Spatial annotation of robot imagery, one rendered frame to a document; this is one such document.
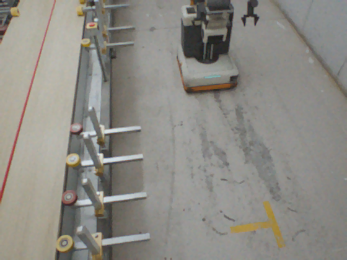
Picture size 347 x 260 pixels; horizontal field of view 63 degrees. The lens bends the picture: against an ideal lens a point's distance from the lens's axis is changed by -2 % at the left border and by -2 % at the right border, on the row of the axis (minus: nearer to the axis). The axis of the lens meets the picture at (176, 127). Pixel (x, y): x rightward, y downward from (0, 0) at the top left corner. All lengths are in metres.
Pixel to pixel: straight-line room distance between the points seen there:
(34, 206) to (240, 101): 2.41
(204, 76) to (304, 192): 1.55
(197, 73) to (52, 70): 1.53
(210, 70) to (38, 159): 2.08
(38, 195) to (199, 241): 1.30
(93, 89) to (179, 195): 1.20
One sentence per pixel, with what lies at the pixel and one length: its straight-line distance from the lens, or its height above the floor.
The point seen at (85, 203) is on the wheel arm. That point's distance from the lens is 1.75.
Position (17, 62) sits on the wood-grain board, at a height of 0.90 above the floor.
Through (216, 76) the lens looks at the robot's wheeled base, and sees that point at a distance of 3.26.
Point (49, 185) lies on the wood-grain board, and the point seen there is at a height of 0.90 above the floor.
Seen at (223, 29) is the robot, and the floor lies 0.80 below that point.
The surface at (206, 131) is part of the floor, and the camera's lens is 3.02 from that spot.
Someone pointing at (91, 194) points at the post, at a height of 1.00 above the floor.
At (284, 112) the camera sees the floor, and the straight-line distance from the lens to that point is 3.38.
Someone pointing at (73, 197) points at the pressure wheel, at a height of 0.91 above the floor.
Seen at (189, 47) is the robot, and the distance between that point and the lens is 3.36.
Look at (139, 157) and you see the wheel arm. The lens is 1.81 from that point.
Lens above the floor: 2.33
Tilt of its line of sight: 50 degrees down
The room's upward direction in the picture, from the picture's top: 1 degrees counter-clockwise
